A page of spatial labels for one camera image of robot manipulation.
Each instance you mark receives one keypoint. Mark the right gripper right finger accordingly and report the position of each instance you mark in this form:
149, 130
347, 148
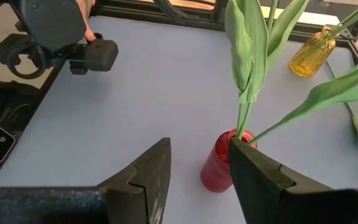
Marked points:
256, 186

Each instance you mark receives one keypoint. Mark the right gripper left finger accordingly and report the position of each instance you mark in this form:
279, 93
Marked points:
148, 186

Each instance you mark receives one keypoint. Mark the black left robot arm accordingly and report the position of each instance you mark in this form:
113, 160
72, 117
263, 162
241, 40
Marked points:
53, 21

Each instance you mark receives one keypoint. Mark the red ribbed glass vase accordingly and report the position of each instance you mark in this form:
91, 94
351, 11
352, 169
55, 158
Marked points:
216, 168

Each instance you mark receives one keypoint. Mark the yellow ribbed glass vase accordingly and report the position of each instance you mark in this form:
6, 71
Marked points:
311, 56

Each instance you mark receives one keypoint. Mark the person's hand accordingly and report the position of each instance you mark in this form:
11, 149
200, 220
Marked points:
87, 21

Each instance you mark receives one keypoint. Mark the blue-gray table mat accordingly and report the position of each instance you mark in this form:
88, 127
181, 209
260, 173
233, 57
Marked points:
120, 109

